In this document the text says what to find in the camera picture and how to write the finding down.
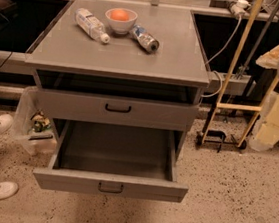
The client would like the grey top drawer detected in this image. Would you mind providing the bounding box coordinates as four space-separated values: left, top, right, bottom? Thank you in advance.
38 89 198 132

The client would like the grey drawer cabinet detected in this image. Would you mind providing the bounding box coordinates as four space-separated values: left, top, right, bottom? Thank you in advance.
11 0 219 192

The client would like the silver blue drink can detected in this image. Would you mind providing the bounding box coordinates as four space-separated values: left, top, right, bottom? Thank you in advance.
130 25 159 54

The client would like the white ceramic bowl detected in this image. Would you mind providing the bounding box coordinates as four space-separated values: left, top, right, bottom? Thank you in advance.
105 8 138 34

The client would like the orange fruit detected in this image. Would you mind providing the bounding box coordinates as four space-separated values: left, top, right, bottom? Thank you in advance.
110 8 129 21

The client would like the clear plastic water bottle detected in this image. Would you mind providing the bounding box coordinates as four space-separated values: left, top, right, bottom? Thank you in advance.
74 8 110 44

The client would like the clear plastic bin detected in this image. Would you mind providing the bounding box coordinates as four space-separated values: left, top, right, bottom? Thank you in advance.
11 86 57 156

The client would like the white power plug adapter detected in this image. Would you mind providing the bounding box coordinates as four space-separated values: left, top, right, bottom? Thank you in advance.
230 0 248 18

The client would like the white power cable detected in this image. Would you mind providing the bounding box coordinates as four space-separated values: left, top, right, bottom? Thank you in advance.
199 10 243 102

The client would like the yellow wooden ladder frame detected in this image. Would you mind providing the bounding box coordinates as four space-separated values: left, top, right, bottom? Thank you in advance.
200 0 279 154

